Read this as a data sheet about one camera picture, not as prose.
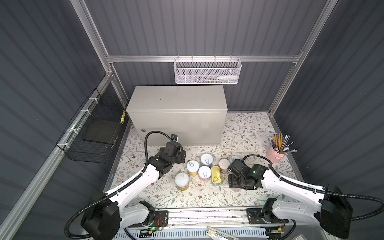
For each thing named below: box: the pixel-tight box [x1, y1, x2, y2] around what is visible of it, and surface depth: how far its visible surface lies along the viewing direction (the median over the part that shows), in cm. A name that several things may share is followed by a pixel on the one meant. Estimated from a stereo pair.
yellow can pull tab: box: [186, 160, 200, 176], surface depth 88 cm
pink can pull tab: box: [198, 165, 212, 181], surface depth 84 cm
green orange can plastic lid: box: [175, 172, 190, 191], surface depth 80 cm
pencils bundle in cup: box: [271, 133, 298, 155], surface depth 90 cm
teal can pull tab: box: [200, 153, 213, 165], surface depth 91 cm
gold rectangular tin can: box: [211, 165, 222, 184], surface depth 84 cm
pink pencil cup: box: [266, 143, 285, 164], surface depth 88 cm
